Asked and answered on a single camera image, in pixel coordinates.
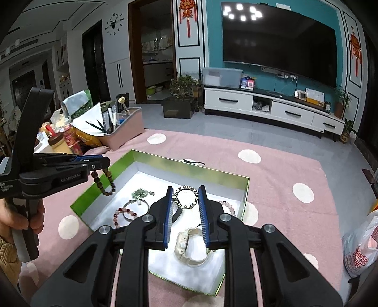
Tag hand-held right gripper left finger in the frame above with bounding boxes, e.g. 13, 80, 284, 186
31, 186, 175, 307

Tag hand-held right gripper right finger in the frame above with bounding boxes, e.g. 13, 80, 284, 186
197, 185, 344, 307

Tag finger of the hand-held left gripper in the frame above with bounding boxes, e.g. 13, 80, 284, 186
34, 153, 111, 165
44, 162, 111, 173

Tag black white bead bracelet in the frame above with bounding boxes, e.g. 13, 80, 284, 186
172, 185, 199, 210

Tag brown wooden bead bracelet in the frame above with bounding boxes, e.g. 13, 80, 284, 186
90, 168, 117, 198

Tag green jewelry box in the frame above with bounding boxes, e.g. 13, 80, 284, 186
70, 149, 251, 297

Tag silver bangle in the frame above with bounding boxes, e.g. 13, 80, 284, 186
122, 199, 150, 222

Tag person's left hand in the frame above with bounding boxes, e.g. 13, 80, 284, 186
0, 197, 47, 235

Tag yellow snack bag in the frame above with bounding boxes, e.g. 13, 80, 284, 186
72, 127, 103, 148

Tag red snack packet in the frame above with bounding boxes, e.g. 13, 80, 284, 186
63, 125, 83, 156

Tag green jade pendant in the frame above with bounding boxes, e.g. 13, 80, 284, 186
131, 188, 156, 204

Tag white wrist watch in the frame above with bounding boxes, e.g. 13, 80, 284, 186
174, 222, 218, 268

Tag white paper sheet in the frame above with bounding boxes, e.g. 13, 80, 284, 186
70, 103, 106, 137

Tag pink storage box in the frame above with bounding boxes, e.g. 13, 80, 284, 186
102, 107, 145, 150

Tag green white package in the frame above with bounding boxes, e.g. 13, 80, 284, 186
60, 90, 92, 119

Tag gold cap diffuser bottle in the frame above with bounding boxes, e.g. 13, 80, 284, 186
116, 94, 131, 114

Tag pink dotted rug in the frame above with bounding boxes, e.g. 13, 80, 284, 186
18, 130, 349, 307

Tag dark planter box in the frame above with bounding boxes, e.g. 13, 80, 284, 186
161, 96, 197, 119

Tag white television cabinet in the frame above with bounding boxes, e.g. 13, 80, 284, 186
203, 85, 346, 139

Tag clear plastic storage bin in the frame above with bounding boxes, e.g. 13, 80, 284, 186
202, 67, 243, 89

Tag white red plastic bag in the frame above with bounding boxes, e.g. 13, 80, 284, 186
342, 210, 378, 279

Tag desk calendar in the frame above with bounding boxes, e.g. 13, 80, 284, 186
304, 87, 325, 105

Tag small potted plant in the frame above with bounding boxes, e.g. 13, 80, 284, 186
339, 118, 358, 145

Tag tall potted plant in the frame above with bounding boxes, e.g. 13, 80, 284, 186
333, 85, 352, 119

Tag large black television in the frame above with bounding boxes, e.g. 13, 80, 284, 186
221, 1, 338, 89

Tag pale pink bead bracelet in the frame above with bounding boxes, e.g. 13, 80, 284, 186
218, 200, 237, 218

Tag red pink bead bracelet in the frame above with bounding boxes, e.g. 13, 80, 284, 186
111, 206, 139, 230

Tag deer wall clock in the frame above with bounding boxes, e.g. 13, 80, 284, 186
104, 13, 125, 36

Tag red knot wall decoration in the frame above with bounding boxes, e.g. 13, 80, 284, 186
350, 26, 362, 76
178, 0, 198, 38

